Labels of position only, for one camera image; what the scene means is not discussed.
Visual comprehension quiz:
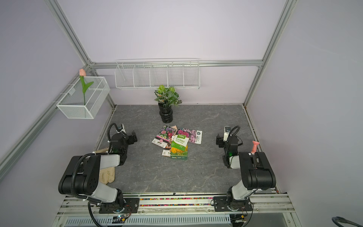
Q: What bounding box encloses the purple flower seed packet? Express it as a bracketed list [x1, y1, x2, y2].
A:
[176, 128, 202, 144]

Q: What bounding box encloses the pink zinnia seed packet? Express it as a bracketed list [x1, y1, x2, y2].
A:
[151, 125, 178, 148]

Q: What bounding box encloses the green seed packet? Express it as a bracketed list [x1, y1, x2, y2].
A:
[170, 134, 189, 160]

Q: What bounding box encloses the orange marigold seed packet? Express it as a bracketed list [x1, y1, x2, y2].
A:
[162, 142, 171, 157]

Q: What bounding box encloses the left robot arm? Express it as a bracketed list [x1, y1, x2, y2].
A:
[58, 131, 138, 209]

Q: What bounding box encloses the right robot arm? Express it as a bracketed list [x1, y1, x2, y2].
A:
[216, 135, 276, 209]

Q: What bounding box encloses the pink watering can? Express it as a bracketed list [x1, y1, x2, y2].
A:
[251, 141, 260, 154]

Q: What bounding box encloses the beige work glove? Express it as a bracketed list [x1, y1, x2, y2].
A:
[93, 148, 116, 185]

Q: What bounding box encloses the black vase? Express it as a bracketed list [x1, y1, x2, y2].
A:
[158, 103, 173, 123]

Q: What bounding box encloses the green artificial plant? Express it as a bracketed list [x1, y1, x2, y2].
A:
[154, 85, 182, 108]

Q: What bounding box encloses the white mesh basket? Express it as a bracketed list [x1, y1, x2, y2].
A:
[56, 76, 110, 119]

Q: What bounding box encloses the pink artificial tulip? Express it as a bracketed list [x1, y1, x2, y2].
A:
[79, 69, 94, 105]

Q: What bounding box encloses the white vent grille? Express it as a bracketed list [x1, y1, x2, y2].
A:
[63, 214, 232, 227]

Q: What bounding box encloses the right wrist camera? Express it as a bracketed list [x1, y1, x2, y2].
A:
[223, 126, 232, 141]

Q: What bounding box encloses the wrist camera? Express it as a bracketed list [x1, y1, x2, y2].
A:
[223, 126, 232, 141]
[117, 124, 126, 135]

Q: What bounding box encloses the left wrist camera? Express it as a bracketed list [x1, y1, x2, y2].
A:
[117, 124, 126, 135]

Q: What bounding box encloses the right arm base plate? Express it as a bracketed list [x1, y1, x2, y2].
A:
[211, 196, 252, 212]

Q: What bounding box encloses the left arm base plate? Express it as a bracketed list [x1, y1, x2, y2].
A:
[99, 198, 140, 214]

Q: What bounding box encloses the aluminium front rail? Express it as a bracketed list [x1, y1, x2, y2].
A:
[56, 193, 295, 217]

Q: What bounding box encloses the white wire wall shelf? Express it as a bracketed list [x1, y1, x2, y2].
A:
[114, 58, 200, 89]

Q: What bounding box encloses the black cable corner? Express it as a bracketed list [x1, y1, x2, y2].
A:
[331, 216, 363, 227]

